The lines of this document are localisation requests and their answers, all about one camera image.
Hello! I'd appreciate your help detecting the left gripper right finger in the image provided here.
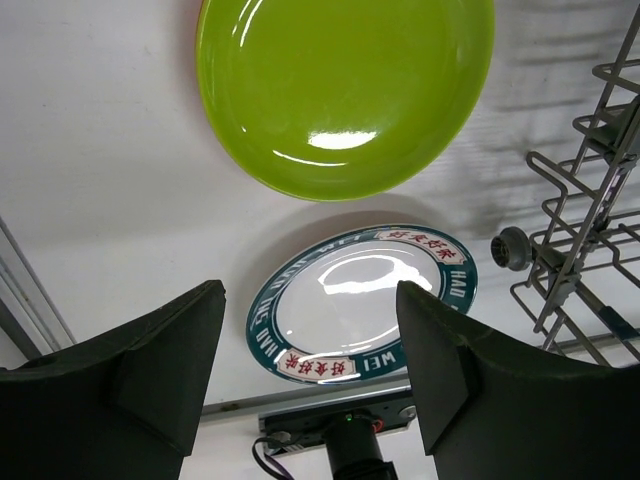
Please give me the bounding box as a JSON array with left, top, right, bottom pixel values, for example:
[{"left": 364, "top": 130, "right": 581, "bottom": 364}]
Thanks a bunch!
[{"left": 396, "top": 281, "right": 639, "bottom": 479}]

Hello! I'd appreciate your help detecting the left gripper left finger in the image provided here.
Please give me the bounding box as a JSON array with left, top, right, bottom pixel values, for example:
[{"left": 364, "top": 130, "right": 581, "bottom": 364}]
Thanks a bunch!
[{"left": 1, "top": 280, "right": 226, "bottom": 479}]

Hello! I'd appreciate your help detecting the white plate teal rim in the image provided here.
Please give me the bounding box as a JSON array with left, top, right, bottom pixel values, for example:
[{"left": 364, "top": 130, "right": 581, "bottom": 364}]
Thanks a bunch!
[{"left": 246, "top": 224, "right": 478, "bottom": 386}]

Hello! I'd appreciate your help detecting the lime green plate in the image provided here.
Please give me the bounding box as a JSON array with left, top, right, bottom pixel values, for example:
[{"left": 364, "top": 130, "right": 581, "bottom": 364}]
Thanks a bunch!
[{"left": 195, "top": 1, "right": 495, "bottom": 202}]

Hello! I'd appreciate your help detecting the left aluminium rail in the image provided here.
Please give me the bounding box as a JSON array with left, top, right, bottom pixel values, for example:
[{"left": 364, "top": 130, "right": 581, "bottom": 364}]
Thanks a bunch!
[{"left": 1, "top": 220, "right": 76, "bottom": 360}]

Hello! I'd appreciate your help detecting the aluminium rail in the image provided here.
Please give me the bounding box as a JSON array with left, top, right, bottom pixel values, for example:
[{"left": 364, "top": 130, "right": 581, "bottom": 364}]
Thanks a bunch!
[
  {"left": 1, "top": 220, "right": 76, "bottom": 360},
  {"left": 200, "top": 373, "right": 410, "bottom": 422}
]

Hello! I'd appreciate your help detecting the grey wire dish rack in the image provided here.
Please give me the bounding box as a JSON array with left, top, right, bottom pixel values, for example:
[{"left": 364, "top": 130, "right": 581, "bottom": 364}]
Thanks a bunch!
[{"left": 491, "top": 16, "right": 639, "bottom": 367}]

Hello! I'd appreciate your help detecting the front aluminium rail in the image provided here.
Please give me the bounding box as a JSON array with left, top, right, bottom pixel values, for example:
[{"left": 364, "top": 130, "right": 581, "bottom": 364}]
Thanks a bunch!
[{"left": 200, "top": 373, "right": 410, "bottom": 422}]

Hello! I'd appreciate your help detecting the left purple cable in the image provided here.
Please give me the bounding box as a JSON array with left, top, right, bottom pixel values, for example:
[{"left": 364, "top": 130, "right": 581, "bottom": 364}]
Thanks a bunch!
[{"left": 252, "top": 435, "right": 294, "bottom": 480}]

